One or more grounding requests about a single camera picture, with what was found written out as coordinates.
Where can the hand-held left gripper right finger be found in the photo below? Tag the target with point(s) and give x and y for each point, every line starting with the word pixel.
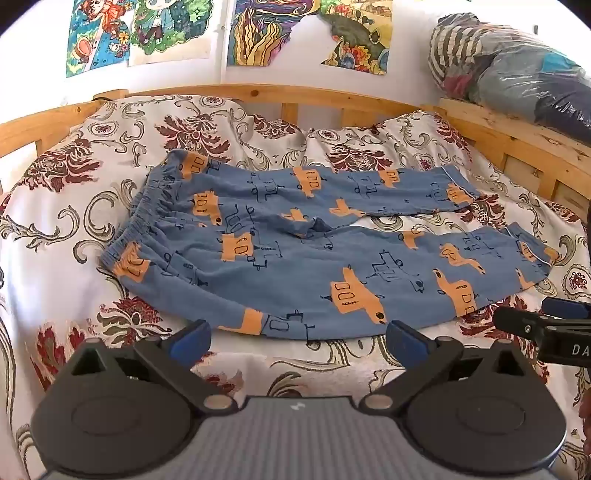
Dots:
pixel 406 339

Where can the blue pants with orange print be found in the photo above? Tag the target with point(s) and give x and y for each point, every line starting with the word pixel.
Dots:
pixel 286 258

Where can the clear bag of clothes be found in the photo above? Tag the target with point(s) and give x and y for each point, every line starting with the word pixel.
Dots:
pixel 512 69

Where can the person's right forearm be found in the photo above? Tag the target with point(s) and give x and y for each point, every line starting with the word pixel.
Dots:
pixel 585 415

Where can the floral pillow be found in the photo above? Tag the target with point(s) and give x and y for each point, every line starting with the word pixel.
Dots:
pixel 184 120
pixel 392 138

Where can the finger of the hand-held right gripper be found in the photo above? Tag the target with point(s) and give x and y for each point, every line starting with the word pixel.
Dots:
pixel 521 323
pixel 565 308

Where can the torn colourful wall poster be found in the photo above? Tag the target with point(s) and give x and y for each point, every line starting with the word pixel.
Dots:
pixel 277 34

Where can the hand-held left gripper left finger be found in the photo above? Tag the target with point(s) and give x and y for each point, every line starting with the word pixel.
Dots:
pixel 193 339

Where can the green-haired cartoon wall poster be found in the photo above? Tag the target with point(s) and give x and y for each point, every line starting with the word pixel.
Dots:
pixel 168 27

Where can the cartoon girl wall poster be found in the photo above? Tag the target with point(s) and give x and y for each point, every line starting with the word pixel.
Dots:
pixel 99 32

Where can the wooden bed frame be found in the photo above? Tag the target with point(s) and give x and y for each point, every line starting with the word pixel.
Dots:
pixel 521 134

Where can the floral bed sheet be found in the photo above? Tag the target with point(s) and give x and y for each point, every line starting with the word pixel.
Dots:
pixel 69 258

